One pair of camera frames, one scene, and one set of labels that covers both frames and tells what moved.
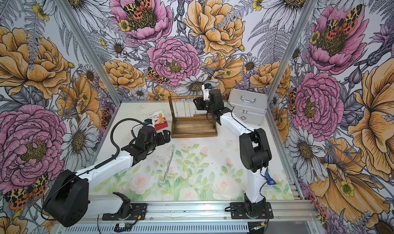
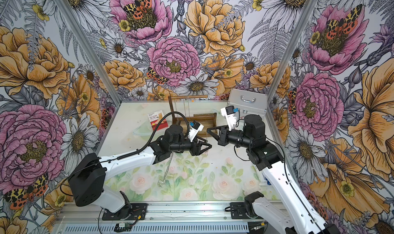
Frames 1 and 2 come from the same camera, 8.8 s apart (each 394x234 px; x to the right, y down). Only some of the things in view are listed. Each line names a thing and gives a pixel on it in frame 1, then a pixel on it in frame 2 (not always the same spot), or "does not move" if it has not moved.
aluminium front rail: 214,218 does not move
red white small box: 158,120 does not move
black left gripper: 161,140 to 194,151
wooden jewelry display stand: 200,125 does not move
